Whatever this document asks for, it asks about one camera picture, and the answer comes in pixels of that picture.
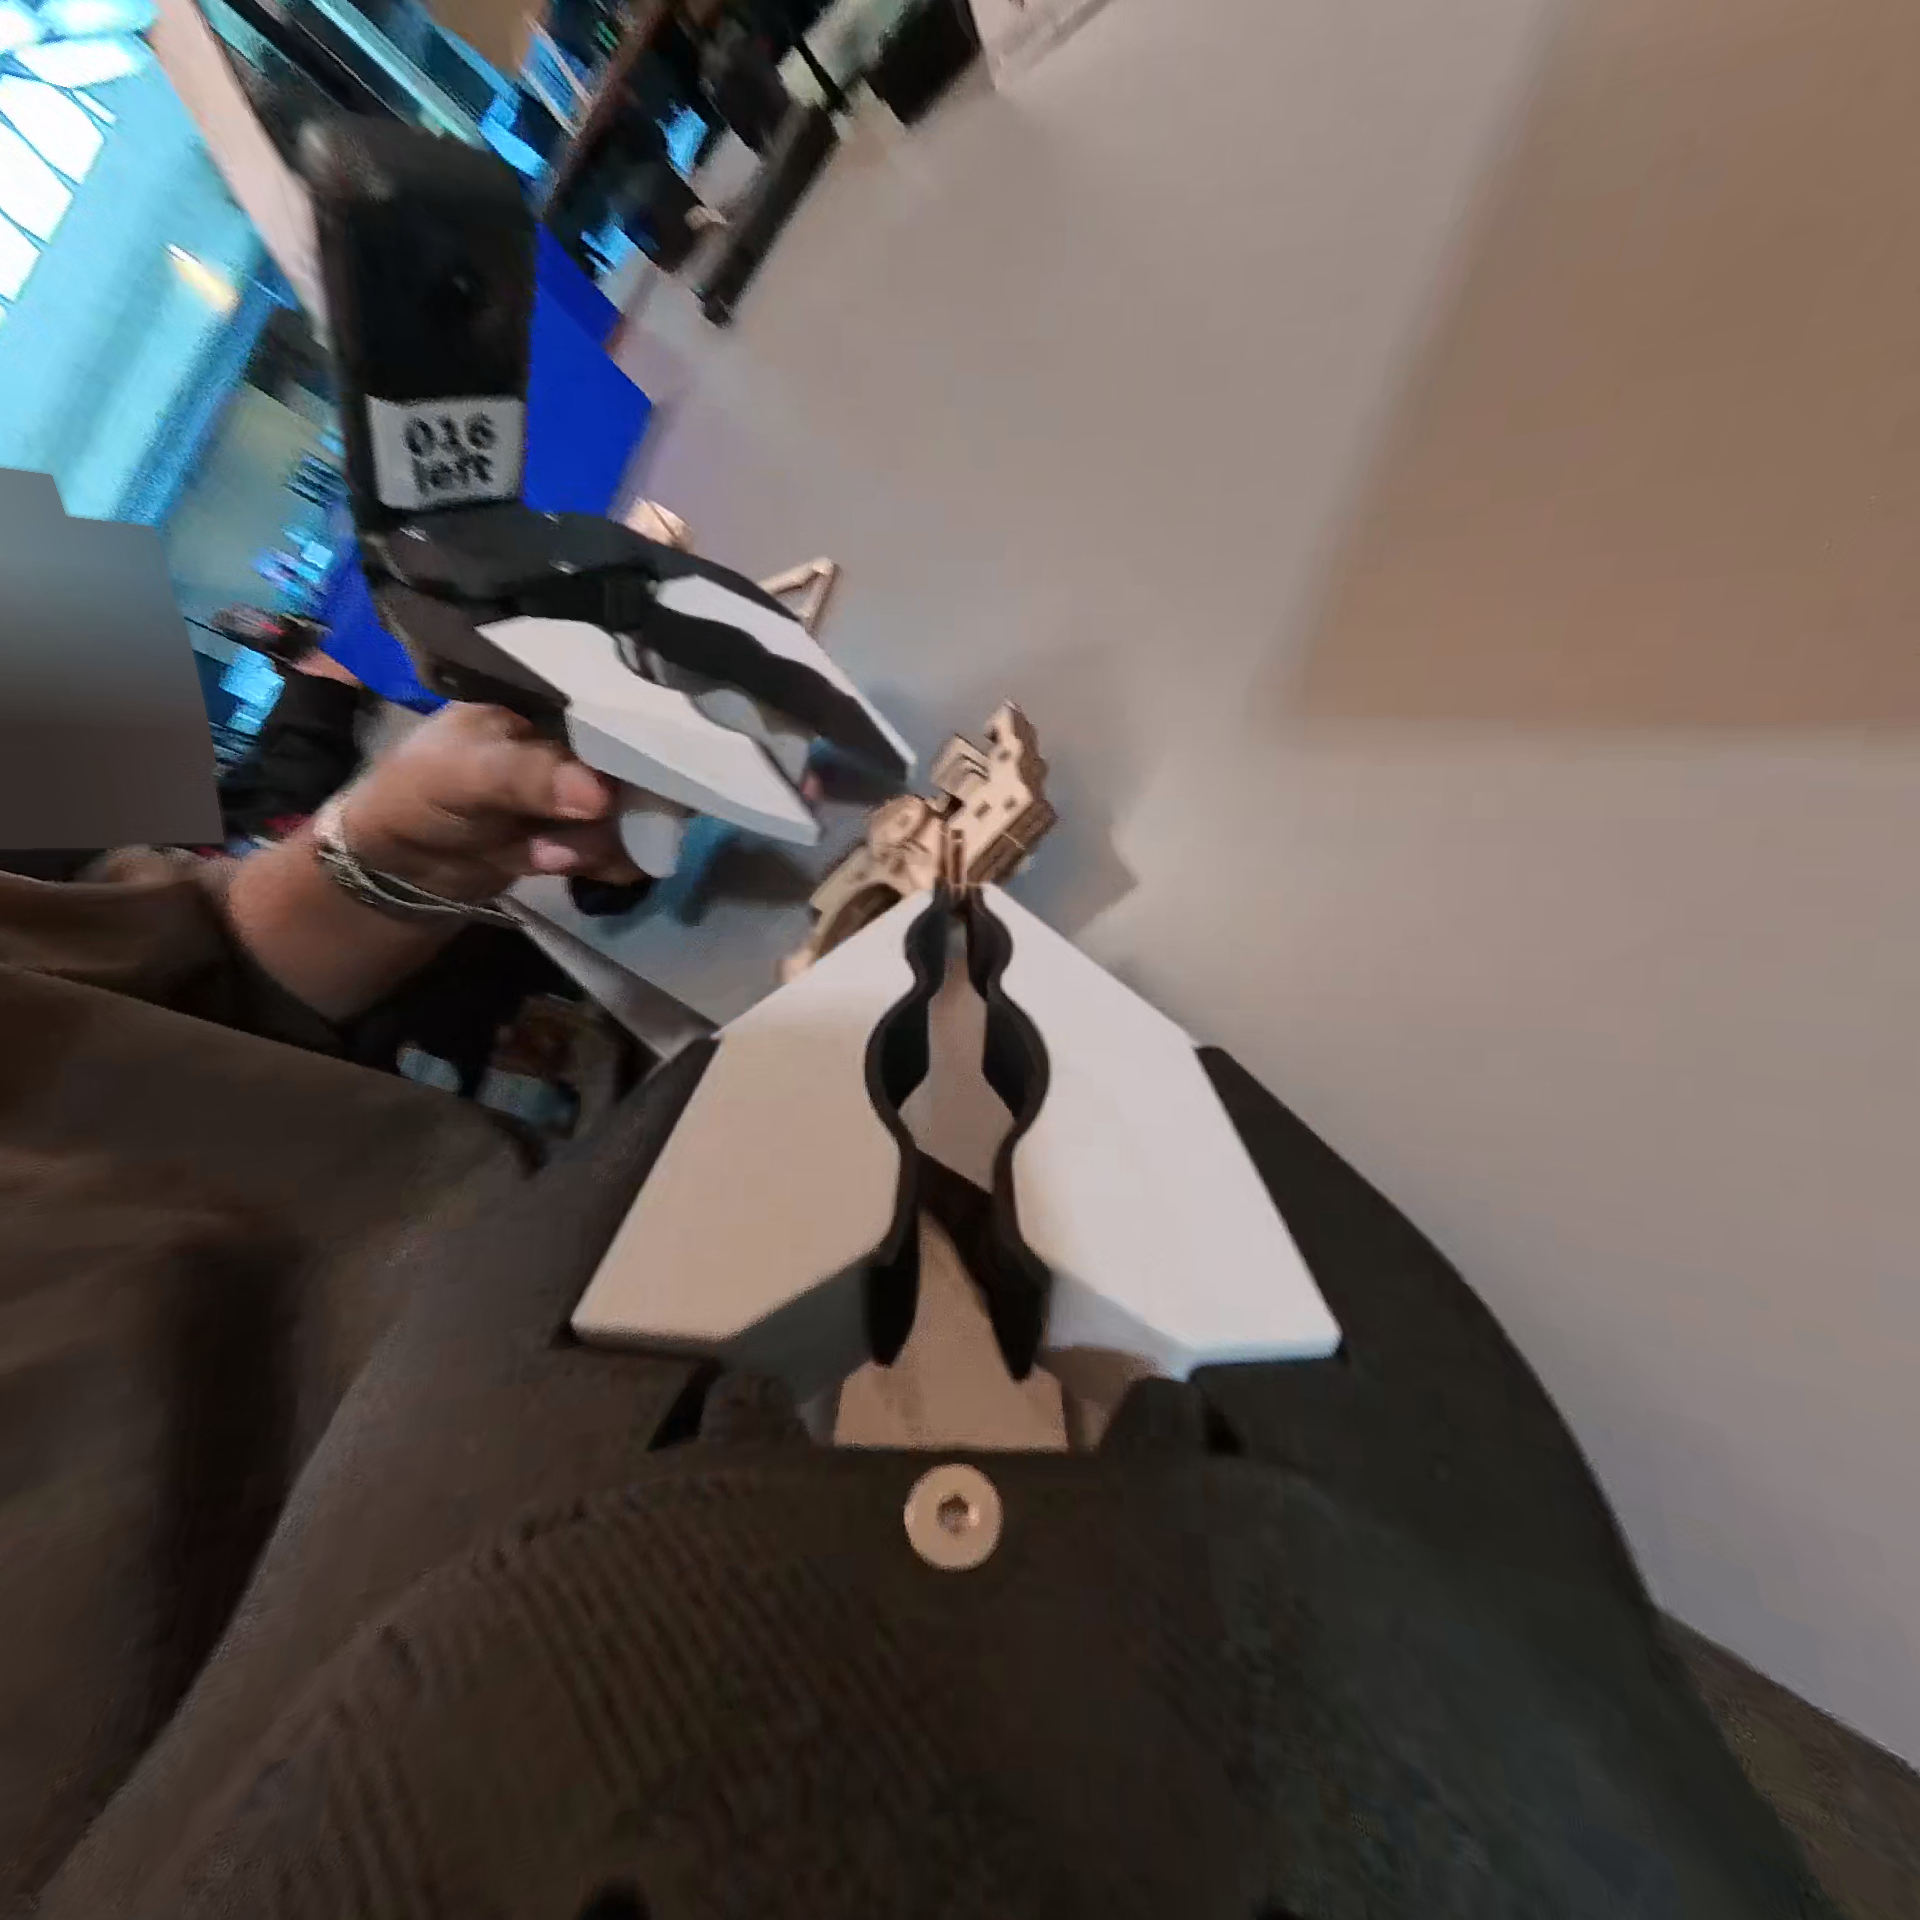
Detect grey desk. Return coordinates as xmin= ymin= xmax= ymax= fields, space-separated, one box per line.
xmin=496 ymin=0 xmax=1920 ymax=1743

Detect wooden model figure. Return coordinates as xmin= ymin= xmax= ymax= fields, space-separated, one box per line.
xmin=812 ymin=704 xmax=1058 ymax=979

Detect silver wrist band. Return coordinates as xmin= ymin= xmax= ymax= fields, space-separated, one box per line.
xmin=312 ymin=797 xmax=519 ymax=925

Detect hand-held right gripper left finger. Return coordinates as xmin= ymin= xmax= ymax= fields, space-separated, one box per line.
xmin=569 ymin=888 xmax=943 ymax=1349

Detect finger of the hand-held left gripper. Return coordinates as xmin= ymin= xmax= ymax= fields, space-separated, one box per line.
xmin=642 ymin=575 xmax=919 ymax=786
xmin=478 ymin=612 xmax=830 ymax=854

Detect person's olive sweater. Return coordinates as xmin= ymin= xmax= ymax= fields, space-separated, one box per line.
xmin=0 ymin=863 xmax=603 ymax=1920

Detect person's left forearm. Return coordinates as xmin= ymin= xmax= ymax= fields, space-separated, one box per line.
xmin=225 ymin=839 xmax=453 ymax=1028

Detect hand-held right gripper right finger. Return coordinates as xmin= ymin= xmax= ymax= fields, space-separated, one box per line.
xmin=960 ymin=888 xmax=1345 ymax=1379

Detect person's left hand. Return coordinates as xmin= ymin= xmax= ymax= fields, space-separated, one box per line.
xmin=322 ymin=704 xmax=651 ymax=910

